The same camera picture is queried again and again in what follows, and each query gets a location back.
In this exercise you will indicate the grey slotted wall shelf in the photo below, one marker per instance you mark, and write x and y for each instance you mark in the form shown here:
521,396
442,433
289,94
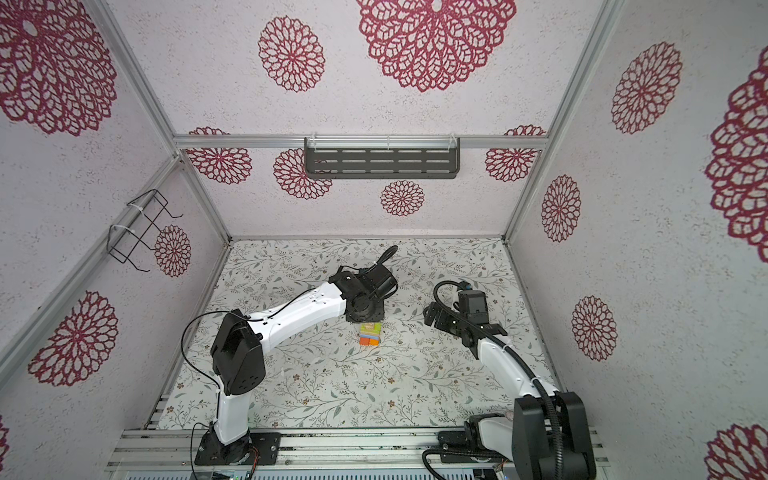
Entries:
388,160

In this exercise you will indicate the black wire wall basket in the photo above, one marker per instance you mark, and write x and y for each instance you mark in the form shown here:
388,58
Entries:
124,238

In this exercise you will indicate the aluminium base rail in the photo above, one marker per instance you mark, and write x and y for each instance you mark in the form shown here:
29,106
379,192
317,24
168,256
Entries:
285,449

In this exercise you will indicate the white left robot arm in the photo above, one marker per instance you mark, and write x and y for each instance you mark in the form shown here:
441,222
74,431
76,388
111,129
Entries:
242,342

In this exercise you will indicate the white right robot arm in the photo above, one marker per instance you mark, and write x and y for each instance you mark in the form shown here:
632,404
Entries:
580,462

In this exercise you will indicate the lime green block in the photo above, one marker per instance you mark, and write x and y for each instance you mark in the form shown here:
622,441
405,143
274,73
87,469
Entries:
370,330

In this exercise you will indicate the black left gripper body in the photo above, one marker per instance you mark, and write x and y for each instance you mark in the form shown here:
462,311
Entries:
374,314

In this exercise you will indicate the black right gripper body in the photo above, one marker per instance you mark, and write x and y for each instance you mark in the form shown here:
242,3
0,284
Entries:
445,323

